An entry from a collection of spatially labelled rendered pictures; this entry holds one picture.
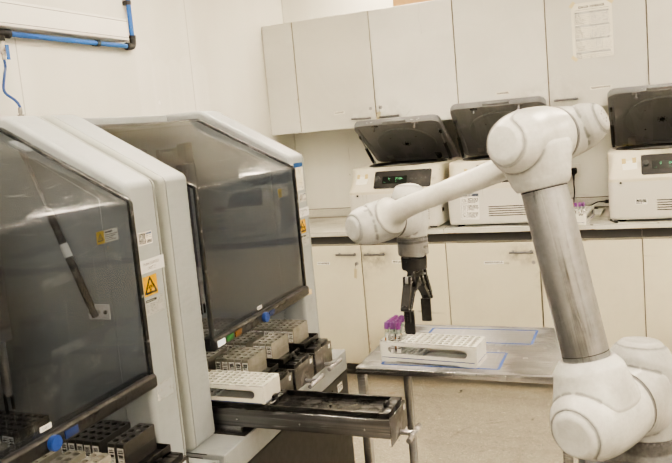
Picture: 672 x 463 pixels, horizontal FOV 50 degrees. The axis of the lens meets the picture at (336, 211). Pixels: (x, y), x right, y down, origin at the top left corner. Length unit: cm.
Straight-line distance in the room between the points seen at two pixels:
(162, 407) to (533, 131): 106
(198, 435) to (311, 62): 308
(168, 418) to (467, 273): 258
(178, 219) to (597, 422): 107
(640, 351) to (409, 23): 302
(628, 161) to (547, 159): 246
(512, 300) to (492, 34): 150
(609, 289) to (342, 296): 151
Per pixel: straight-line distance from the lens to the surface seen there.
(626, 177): 397
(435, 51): 437
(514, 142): 153
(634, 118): 429
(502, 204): 403
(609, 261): 402
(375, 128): 435
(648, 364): 177
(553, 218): 159
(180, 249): 186
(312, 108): 462
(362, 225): 191
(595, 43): 424
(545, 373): 205
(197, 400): 195
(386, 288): 428
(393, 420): 185
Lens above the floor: 152
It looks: 7 degrees down
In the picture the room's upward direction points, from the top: 5 degrees counter-clockwise
